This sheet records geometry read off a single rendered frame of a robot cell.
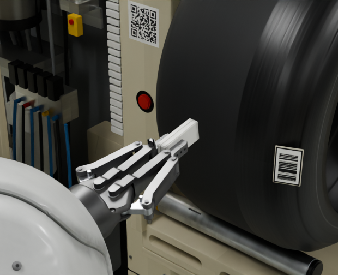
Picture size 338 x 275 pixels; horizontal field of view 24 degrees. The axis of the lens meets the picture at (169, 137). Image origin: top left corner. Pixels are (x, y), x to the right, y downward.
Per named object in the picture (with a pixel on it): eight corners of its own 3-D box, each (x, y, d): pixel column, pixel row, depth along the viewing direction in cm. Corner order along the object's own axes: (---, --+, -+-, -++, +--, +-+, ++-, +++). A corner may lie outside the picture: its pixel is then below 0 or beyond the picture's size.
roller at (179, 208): (149, 202, 151) (162, 183, 152) (157, 213, 154) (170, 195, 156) (307, 279, 131) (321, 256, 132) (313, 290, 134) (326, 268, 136)
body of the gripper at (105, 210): (91, 216, 90) (144, 173, 96) (41, 189, 95) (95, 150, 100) (100, 263, 95) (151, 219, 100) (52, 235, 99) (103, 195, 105)
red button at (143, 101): (137, 107, 155) (137, 93, 154) (143, 103, 156) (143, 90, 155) (149, 111, 153) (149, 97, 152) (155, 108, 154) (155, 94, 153)
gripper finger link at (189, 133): (160, 145, 104) (164, 147, 103) (193, 119, 108) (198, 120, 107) (162, 163, 106) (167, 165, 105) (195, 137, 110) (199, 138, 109)
